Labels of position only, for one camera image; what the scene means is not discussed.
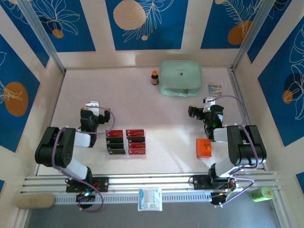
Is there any black cable connector block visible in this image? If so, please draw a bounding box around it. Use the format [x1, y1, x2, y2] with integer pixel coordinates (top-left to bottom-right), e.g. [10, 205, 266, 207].
[76, 192, 96, 203]
[210, 191, 230, 206]

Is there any aluminium side rail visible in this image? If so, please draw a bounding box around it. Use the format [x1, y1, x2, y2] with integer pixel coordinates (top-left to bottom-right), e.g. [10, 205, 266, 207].
[228, 67, 266, 171]
[34, 71, 66, 178]

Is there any orange card holder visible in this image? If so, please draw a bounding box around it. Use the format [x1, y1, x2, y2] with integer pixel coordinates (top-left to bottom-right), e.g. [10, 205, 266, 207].
[196, 138, 212, 159]

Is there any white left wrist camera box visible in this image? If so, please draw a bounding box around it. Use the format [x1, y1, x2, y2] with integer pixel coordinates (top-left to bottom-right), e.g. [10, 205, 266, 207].
[85, 100, 100, 113]

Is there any small printed paper sachet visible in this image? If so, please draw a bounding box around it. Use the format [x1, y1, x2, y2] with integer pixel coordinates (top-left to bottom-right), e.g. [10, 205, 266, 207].
[208, 83, 223, 97]

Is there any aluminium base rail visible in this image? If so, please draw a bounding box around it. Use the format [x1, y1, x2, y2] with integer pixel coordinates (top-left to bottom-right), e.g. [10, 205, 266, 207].
[20, 171, 282, 193]

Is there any aluminium corner post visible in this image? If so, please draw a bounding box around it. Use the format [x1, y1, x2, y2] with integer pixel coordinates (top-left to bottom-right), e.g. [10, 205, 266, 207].
[231, 0, 276, 69]
[18, 0, 66, 73]

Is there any mint green zip pouch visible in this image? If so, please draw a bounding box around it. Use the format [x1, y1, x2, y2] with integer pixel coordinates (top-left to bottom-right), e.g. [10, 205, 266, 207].
[158, 59, 202, 97]

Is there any grey slotted cable duct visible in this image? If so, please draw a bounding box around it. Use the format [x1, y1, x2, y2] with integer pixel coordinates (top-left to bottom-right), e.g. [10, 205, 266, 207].
[54, 191, 213, 204]

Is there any white blue gauze packet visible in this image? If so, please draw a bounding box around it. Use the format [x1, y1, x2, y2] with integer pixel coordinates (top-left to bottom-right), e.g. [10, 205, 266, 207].
[137, 188, 163, 212]

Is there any beige foam block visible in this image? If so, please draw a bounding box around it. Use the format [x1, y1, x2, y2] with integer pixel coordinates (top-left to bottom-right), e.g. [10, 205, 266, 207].
[15, 193, 56, 209]

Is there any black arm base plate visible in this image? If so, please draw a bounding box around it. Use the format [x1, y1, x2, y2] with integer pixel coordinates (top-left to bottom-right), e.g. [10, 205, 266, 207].
[66, 177, 109, 193]
[192, 174, 236, 190]

